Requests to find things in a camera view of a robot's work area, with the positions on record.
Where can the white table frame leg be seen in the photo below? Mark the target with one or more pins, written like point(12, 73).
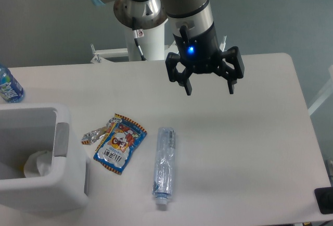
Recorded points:
point(323, 94)

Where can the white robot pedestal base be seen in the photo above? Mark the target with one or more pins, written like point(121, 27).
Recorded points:
point(141, 45)

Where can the blue labelled drink bottle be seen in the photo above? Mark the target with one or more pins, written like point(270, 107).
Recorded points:
point(11, 90)

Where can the blue snack wrapper bag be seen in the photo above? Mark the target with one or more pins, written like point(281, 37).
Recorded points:
point(117, 141)

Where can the black device at table edge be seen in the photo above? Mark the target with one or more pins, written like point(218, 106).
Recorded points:
point(324, 199)

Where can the white plastic trash can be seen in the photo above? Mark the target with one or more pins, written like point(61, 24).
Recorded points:
point(27, 128)

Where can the crushed clear plastic bottle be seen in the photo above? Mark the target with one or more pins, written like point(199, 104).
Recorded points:
point(164, 168)

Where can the crumpled white tissue paper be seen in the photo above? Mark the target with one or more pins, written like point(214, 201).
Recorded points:
point(39, 164)

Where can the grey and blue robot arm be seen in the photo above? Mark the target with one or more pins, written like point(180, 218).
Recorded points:
point(193, 29)

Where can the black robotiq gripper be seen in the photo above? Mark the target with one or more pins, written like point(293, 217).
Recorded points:
point(201, 54)

